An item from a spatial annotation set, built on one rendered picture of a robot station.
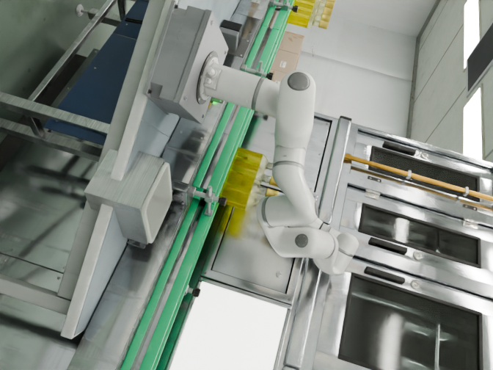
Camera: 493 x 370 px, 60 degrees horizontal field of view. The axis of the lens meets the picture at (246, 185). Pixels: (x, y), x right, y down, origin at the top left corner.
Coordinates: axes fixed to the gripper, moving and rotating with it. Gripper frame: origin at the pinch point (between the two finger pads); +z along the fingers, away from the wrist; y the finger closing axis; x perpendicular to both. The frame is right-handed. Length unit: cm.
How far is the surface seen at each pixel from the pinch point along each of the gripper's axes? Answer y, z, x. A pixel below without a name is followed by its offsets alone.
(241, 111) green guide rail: 13.6, 30.2, -20.6
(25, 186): -16, 89, 38
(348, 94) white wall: -309, 47, -414
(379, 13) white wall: -282, 75, -588
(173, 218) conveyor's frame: 5.6, 27.3, 26.0
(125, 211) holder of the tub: 29, 31, 41
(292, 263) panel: -13.0, -12.8, 9.5
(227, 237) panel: -13.0, 12.7, 13.8
